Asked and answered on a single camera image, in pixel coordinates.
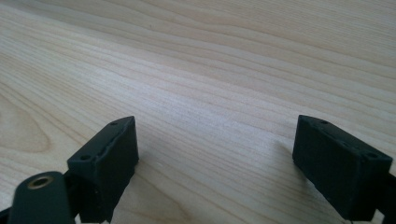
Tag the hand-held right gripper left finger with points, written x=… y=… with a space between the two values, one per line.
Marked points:
x=107 y=168

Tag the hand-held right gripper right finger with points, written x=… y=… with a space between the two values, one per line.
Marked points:
x=339 y=168

